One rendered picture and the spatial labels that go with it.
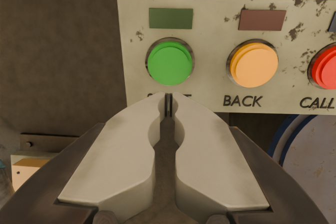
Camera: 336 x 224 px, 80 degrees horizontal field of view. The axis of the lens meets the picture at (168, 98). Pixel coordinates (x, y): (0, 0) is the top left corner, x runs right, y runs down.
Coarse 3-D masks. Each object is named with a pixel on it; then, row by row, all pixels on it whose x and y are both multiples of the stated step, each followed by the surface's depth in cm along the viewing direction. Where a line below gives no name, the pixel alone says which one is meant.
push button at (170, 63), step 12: (156, 48) 17; (168, 48) 17; (180, 48) 17; (156, 60) 18; (168, 60) 18; (180, 60) 18; (156, 72) 18; (168, 72) 18; (180, 72) 18; (168, 84) 19
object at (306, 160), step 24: (240, 120) 67; (264, 120) 53; (288, 120) 39; (312, 120) 37; (264, 144) 49; (288, 144) 38; (312, 144) 37; (288, 168) 38; (312, 168) 38; (312, 192) 39
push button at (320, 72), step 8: (320, 56) 18; (328, 56) 17; (320, 64) 18; (328, 64) 17; (312, 72) 18; (320, 72) 18; (328, 72) 18; (320, 80) 18; (328, 80) 18; (328, 88) 19
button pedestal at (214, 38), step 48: (144, 0) 16; (192, 0) 16; (240, 0) 16; (288, 0) 16; (144, 48) 18; (192, 48) 18; (288, 48) 18; (144, 96) 21; (192, 96) 20; (240, 96) 20; (288, 96) 20
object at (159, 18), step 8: (152, 8) 16; (160, 8) 16; (168, 8) 16; (176, 8) 16; (184, 8) 16; (152, 16) 17; (160, 16) 17; (168, 16) 17; (176, 16) 17; (184, 16) 17; (152, 24) 17; (160, 24) 17; (168, 24) 17; (176, 24) 17; (184, 24) 17
